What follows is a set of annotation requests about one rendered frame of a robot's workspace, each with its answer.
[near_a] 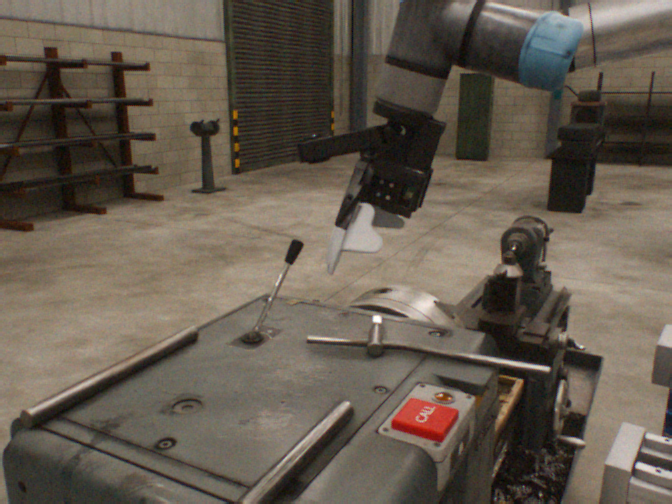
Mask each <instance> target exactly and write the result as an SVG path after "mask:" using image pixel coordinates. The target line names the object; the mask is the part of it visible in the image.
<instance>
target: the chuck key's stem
mask: <svg viewBox="0 0 672 504"><path fill-rule="evenodd" d="M381 321H382V316H375V315H373V323H372V328H371V329H370V331H369V338H368V339H369V342H368V348H367V351H368V353H369V354H370V355H371V356H379V355H380V354H381V353H382V351H383V344H382V340H383V330H382V329H381Z"/></svg>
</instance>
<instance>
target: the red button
mask: <svg viewBox="0 0 672 504"><path fill-rule="evenodd" d="M458 418H459V410H458V409H456V408H451V407H447V406H443V405H439V404H435V403H431V402H427V401H423V400H419V399H415V398H411V399H410V400H409V401H408V402H407V403H406V404H405V406H404V407H403V408H402V409H401V410H399V411H398V413H397V414H396V415H395V416H394V417H393V418H392V420H391V428H392V429H396V430H400V431H404V432H406V433H407V434H411V435H414V436H418V437H421V438H425V439H428V440H432V441H436V442H439V443H442V442H443V441H444V439H446V438H445V437H447V436H448V434H449V433H450V431H451V430H452V428H453V427H454V425H455V423H456V421H457V420H458Z"/></svg>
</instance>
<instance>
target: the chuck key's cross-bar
mask: <svg viewBox="0 0 672 504"><path fill-rule="evenodd" d="M368 342H369V339H354V338H338V337H324V336H309V335H308V336H307V343H308V344H322V345H336V346H352V347H366V348H368ZM382 344H383V349H395V350H407V351H414V352H419V353H425V354H430V355H436V356H442V357H447V358H453V359H458V360H465V361H470V362H476V363H482V364H487V365H493V367H498V368H505V369H510V370H516V371H522V372H527V373H533V374H539V375H545V376H550V372H551V368H550V367H545V366H538V365H532V364H527V363H521V362H517V361H515V360H509V359H504V358H497V357H491V356H486V355H480V354H474V353H468V352H463V351H456V350H450V349H444V348H439V347H433V346H427V345H422V344H416V343H409V342H398V341H384V340H382Z"/></svg>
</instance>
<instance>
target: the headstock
mask: <svg viewBox="0 0 672 504"><path fill-rule="evenodd" d="M271 293H272V292H266V293H264V294H262V295H260V296H258V297H256V298H254V299H252V300H250V301H248V302H246V303H244V304H242V305H240V306H238V307H236V308H234V309H232V310H230V311H228V312H226V313H224V314H222V315H220V316H218V318H216V319H214V320H212V321H210V322H207V323H205V324H203V325H201V326H199V327H197V328H196V329H197V331H198V337H197V339H195V340H193V341H191V342H189V343H187V344H186V345H184V346H182V347H180V348H178V349H176V350H174V351H173V352H171V353H169V354H167V355H165V356H163V357H160V358H159V359H157V360H155V361H153V362H151V363H149V364H147V365H146V366H144V367H142V369H140V370H138V371H136V372H134V373H133V374H131V375H129V376H127V377H125V378H123V379H121V380H119V381H117V382H115V383H113V384H111V385H109V386H108V387H106V388H104V389H102V390H100V391H98V392H96V393H95V394H93V395H91V396H89V397H86V398H84V399H82V400H81V401H79V402H77V403H75V404H73V406H71V407H69V408H68V409H66V410H64V411H62V412H60V413H58V414H56V415H55V416H52V417H50V418H48V419H46V420H44V421H42V422H41V423H39V424H37V425H35V426H33V427H31V428H29V427H27V426H25V425H24V423H23V422H22V420H21V416H20V417H17V418H15V419H14V420H13V421H12V423H11V426H10V436H11V441H10V442H9V443H8V445H7V446H6V447H5V449H4V451H3V455H2V463H3V470H4V476H5V483H6V489H7V495H8V501H9V504H233V503H235V502H236V501H237V500H238V499H239V498H240V497H241V496H242V495H243V494H244V493H245V492H246V491H247V490H248V489H249V488H251V487H252V486H253V485H254V484H255V483H256V482H257V481H258V479H259V478H260V477H261V476H262V475H263V474H264V473H265V472H266V471H267V470H268V469H269V468H270V467H271V466H272V465H274V464H275V463H276V462H277V461H278V460H279V459H280V458H281V457H283V456H284V455H285V454H286V453H287V452H288V451H289V450H290V449H291V448H292V447H293V446H294V445H295V444H296V443H298V442H299V441H300V440H301V438H302V437H303V436H304V435H305V434H306V433H307V432H308V431H309V430H310V429H311V428H312V427H313V426H314V425H315V424H316V423H317V422H318V421H319V420H320V419H322V418H323V417H324V416H325V415H326V414H327V413H328V412H329V411H330V410H331V409H332V408H333V407H334V406H335V405H336V404H337V403H338V402H340V401H347V402H349V403H350V404H351V405H352V406H353V409H354V415H353V416H352V417H351V418H350V419H349V420H348V421H347V422H346V423H345V425H344V426H343V427H342V428H341V429H339V430H338V431H337V432H336V433H335V434H334V435H333V436H332V437H331V438H330V440H329V441H328V442H327V443H326V444H325V445H324V446H323V447H322V448H321V449H320V451H319V452H318V453H317V454H316V455H315V456H314V457H313V458H312V459H311V460H310V461H309V462H308V463H307V464H306V465H305V466H304V467H303V468H302V469H301V470H300V471H299V472H298V473H297V474H296V476H295V477H294V478H293V479H292V480H291V482H290V483H289V484H288V485H287V486H286V487H285V488H284V489H282V490H281V491H280V492H279V493H278V494H277V495H276V496H275V497H274V498H273V499H272V500H271V502H270V503H269V504H490V497H491V482H492V468H493V453H494V439H495V424H496V420H497V418H498V413H499V401H500V393H498V391H497V380H498V372H497V373H496V375H495V376H494V378H493V379H492V381H491V383H490V384H489V386H488V387H487V389H486V391H485V392H484V393H482V394H480V395H477V396H474V397H475V398H476V405H475V419H474V434H473V437H472V439H471V440H470V442H469V444H468V446H467V447H466V449H465V451H464V452H463V454H462V456H461V458H460V459H459V461H458V463H457V464H456V466H455V469H454V471H453V472H452V474H451V476H450V477H449V479H448V481H447V483H446V484H445V486H444V488H443V489H442V490H441V491H437V490H438V478H437V471H436V467H435V464H434V462H433V460H432V458H431V457H430V455H429V454H428V453H427V452H426V451H425V450H424V449H422V448H421V447H419V446H417V445H414V444H411V443H408V442H404V441H401V440H397V439H393V438H389V437H386V436H383V434H380V433H378V429H379V427H380V426H381V425H382V424H383V423H384V422H385V421H386V419H387V418H388V417H389V416H390V415H391V414H392V413H393V411H394V410H395V409H396V408H397V407H398V406H399V404H400V403H401V402H403V401H404V400H405V399H406V398H407V396H408V395H409V394H410V393H411V392H412V391H413V389H414V388H415V387H416V386H417V385H419V384H427V385H431V386H435V387H439V388H443V389H447V390H452V391H457V392H461V393H463V392H462V391H461V390H459V389H456V388H451V387H447V386H445V385H444V384H443V382H442V381H441V380H440V379H439V378H438V376H436V375H435V374H433V373H432V372H433V371H435V370H436V369H439V368H442V367H446V366H453V365H455V364H456V363H457V361H458V359H453V358H447V357H442V356H436V355H430V354H425V353H419V352H414V351H407V350H395V349H383V351H382V353H381V354H380V355H379V356H371V355H370V354H369V353H368V351H367V348H366V347H352V346H336V345H322V344H308V343H307V336H308V335H309V336H324V337H338V338H354V339H368V338H369V331H370V329H371V328H372V323H373V315H375V316H382V321H381V329H382V330H383V340H384V341H398V342H409V343H416V344H422V345H427V346H433V347H439V348H444V349H450V350H456V351H463V352H469V353H474V354H480V355H486V356H491V357H497V358H499V348H498V346H497V344H496V342H495V340H494V339H493V337H492V336H491V335H489V334H487V333H483V332H478V331H472V330H467V329H461V328H455V327H450V326H445V325H440V324H434V323H429V322H424V321H419V320H413V319H407V317H402V316H397V315H391V314H386V313H381V312H375V311H370V310H365V309H360V308H354V307H349V306H343V305H338V304H332V303H327V302H322V301H320V302H313V301H311V299H306V298H301V297H295V296H290V295H285V294H280V293H278V294H277V296H276V299H275V301H274V303H275V305H274V308H270V309H269V311H268V313H267V315H266V317H265V319H264V322H263V324H262V327H261V329H260V330H261V332H260V333H258V334H260V335H262V336H263V340H262V341H261V342H258V343H253V344H248V343H244V342H242V341H241V337H242V336H243V335H245V334H246V333H249V332H250V331H252V328H253V327H255V325H256V323H257V321H258V318H259V316H260V314H261V312H262V310H263V307H264V306H262V305H263V304H264V303H266V301H267V299H268V297H269V295H271ZM292 299H296V300H300V301H302V302H299V303H296V304H294V305H293V306H292V305H290V304H288V303H286V302H285V301H288V300H292Z"/></svg>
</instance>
